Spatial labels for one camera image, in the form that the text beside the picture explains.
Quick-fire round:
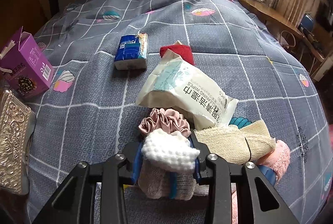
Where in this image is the white knitted cloth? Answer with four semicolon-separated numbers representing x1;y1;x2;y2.
141;129;200;174

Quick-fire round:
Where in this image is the beige mesh cloth roll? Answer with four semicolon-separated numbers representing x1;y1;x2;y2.
194;120;276;165

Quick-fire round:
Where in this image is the white cleaning wipes pack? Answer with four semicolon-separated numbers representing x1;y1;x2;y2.
135;49;239;130

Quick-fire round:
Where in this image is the red sock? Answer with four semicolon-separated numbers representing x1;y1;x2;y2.
159;40;195;66

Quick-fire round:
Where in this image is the blue tissue pack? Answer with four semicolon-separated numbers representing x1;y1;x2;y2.
114;33;148;70

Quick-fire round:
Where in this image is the pink grey folded cloth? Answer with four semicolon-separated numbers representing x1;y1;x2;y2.
138;159;209;201

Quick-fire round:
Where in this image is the pink satin scrunchie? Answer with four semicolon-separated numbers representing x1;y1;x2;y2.
138;108;191;138

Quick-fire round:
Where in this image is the pink towel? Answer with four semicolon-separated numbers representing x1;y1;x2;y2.
231;139;291;224

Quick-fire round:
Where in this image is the gold ornate tissue box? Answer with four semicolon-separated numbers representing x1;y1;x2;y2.
1;88;36;195

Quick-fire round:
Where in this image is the purple cardboard box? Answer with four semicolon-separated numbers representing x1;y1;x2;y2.
1;27;54;99

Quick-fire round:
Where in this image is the wooden side desk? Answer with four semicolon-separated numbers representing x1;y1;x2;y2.
238;0;324;63

